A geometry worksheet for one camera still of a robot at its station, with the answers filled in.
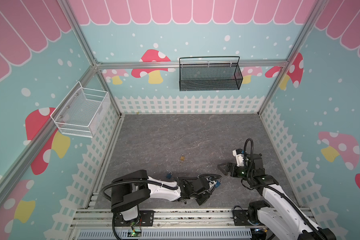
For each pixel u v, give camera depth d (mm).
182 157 968
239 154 756
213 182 710
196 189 643
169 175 892
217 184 849
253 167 637
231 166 727
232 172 718
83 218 761
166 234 712
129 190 479
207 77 938
